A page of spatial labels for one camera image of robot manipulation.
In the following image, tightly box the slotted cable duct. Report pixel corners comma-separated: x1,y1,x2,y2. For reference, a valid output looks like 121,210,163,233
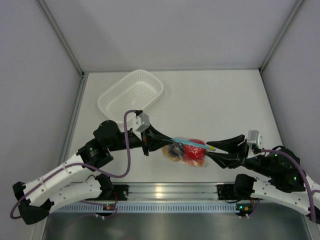
55,202,253,214

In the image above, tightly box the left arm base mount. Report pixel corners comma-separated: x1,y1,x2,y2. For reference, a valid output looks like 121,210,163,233
96,184,129,201

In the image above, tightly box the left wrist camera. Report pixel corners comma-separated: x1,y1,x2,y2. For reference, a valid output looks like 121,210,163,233
132,112,150,133

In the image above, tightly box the dark fake food piece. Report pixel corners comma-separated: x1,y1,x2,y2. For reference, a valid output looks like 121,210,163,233
168,142,185,158

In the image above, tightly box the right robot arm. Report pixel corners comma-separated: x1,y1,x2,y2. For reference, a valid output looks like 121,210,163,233
205,130,320,224

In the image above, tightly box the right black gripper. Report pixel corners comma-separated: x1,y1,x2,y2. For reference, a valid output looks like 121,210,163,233
203,134,276,178

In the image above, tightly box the aluminium mounting rail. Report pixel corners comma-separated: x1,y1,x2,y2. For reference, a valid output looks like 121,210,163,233
58,181,313,202

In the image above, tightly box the orange fake food piece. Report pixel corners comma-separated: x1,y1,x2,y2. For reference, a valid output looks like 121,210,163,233
161,145,183,162

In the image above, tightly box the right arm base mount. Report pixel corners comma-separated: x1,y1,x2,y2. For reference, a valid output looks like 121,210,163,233
216,184,250,204

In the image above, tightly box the white perforated plastic basket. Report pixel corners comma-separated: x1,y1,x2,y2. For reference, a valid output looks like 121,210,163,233
97,69,164,125

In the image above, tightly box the red fake tomato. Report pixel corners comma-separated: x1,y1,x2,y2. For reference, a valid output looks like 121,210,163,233
183,144,206,161

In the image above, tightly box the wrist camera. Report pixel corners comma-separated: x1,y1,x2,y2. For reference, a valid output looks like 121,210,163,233
132,112,150,133
247,130,262,149

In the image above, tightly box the clear zip top bag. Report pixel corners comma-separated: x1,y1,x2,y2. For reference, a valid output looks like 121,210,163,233
161,137,216,168

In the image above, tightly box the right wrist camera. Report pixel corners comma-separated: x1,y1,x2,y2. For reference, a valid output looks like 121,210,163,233
247,130,262,149

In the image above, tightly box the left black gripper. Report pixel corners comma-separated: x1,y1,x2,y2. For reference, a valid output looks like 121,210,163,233
106,122,173,157

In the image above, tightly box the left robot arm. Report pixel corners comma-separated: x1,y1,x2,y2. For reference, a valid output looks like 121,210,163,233
9,120,173,225

